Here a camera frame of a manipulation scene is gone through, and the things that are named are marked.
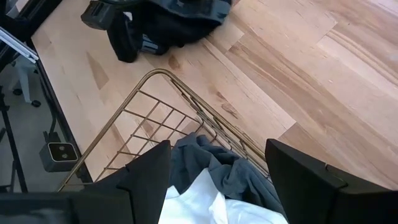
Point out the silver aluminium rail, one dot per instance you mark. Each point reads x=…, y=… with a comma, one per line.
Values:
x=18, y=45

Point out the black tripod stand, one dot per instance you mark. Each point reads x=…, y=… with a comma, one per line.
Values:
x=13, y=149

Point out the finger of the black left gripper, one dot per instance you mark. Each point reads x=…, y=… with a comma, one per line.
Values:
x=99, y=14
x=151, y=45

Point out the blue and white office chair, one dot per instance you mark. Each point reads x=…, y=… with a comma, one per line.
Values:
x=25, y=81

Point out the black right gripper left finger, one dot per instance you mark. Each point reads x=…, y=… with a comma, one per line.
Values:
x=146, y=186

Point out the black rig frame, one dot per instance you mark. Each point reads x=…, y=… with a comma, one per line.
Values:
x=62, y=119

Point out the black cloth with white label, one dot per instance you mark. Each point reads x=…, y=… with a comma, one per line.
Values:
x=174, y=34

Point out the dark grey cloth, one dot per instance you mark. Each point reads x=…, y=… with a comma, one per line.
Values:
x=230, y=174

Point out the small table-level camera box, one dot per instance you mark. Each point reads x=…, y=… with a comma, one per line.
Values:
x=62, y=152

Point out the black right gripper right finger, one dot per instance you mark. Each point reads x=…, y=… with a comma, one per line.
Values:
x=308, y=193

